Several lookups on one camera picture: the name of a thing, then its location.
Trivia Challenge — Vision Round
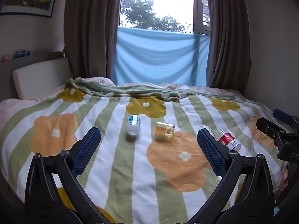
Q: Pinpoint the orange label clear cup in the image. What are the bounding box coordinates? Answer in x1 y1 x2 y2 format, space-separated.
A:
155 121 175 138

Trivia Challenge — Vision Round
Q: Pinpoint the red label clear cup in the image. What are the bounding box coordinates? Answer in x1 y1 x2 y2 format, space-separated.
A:
219 130 242 152

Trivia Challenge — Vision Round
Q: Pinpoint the green label clear cup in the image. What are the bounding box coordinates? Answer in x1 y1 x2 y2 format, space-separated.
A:
198 124 216 139

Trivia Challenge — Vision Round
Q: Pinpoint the blue label white cup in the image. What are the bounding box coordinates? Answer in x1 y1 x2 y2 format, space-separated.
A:
126 115 140 136

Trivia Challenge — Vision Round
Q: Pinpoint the right hand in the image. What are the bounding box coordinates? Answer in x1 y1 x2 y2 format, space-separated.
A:
278 163 289 191

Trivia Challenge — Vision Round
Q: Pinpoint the right brown curtain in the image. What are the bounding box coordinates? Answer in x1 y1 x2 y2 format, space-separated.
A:
206 0 252 95

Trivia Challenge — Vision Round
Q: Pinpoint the brown curtain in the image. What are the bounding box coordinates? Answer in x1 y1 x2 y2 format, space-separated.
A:
64 0 121 78
206 0 252 95

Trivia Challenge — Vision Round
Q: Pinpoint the striped flower blanket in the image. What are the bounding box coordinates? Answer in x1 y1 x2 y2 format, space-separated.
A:
1 78 285 223

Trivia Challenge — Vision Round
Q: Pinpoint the grey headboard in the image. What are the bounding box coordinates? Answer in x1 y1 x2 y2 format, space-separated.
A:
0 52 64 102

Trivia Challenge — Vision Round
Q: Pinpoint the white headboard cushion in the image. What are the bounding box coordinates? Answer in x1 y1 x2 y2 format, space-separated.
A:
13 57 72 100

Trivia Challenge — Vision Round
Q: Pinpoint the orange item on headboard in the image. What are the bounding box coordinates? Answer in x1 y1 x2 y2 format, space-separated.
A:
1 55 11 62

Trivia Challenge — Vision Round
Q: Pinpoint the blue toy on headboard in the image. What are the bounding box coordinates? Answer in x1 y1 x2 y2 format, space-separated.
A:
14 50 31 59

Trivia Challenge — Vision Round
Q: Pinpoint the blue cloth on window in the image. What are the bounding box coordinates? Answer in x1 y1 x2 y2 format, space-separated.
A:
112 27 210 86

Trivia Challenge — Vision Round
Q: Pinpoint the left brown curtain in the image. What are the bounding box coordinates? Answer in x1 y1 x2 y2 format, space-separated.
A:
64 0 121 78

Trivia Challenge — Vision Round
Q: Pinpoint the window frame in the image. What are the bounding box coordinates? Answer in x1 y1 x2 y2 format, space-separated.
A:
193 0 211 35

